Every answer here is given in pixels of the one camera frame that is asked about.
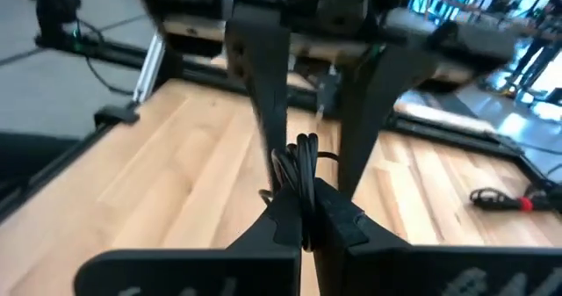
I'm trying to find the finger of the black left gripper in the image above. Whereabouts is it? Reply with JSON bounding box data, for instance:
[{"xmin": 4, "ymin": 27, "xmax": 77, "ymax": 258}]
[
  {"xmin": 224, "ymin": 18, "xmax": 291, "ymax": 191},
  {"xmin": 336, "ymin": 45, "xmax": 436, "ymax": 199}
]

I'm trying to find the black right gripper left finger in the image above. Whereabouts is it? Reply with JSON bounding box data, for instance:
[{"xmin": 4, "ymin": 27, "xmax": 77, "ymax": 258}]
[{"xmin": 73, "ymin": 179, "xmax": 305, "ymax": 296}]

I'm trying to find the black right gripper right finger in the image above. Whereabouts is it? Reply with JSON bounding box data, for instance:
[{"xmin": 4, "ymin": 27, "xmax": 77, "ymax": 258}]
[{"xmin": 313, "ymin": 177, "xmax": 562, "ymax": 296}]

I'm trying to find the black USB cable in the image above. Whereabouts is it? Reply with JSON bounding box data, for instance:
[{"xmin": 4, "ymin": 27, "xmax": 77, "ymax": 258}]
[{"xmin": 258, "ymin": 132, "xmax": 342, "ymax": 252}]

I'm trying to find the silver aluminium extrusion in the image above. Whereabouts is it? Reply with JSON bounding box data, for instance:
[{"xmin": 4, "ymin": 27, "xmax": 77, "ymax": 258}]
[
  {"xmin": 133, "ymin": 32, "xmax": 167, "ymax": 105},
  {"xmin": 393, "ymin": 94, "xmax": 500, "ymax": 134}
]

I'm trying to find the black stand with green light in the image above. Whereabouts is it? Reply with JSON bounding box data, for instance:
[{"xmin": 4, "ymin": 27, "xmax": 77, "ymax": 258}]
[{"xmin": 11, "ymin": 0, "xmax": 83, "ymax": 47}]

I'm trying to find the black cable with red tie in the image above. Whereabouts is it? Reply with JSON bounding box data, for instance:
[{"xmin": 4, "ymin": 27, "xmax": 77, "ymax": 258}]
[{"xmin": 468, "ymin": 186, "xmax": 562, "ymax": 214}]

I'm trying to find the black corner bracket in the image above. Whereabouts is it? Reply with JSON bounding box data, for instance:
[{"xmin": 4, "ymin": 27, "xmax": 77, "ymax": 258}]
[{"xmin": 93, "ymin": 104, "xmax": 141, "ymax": 126}]

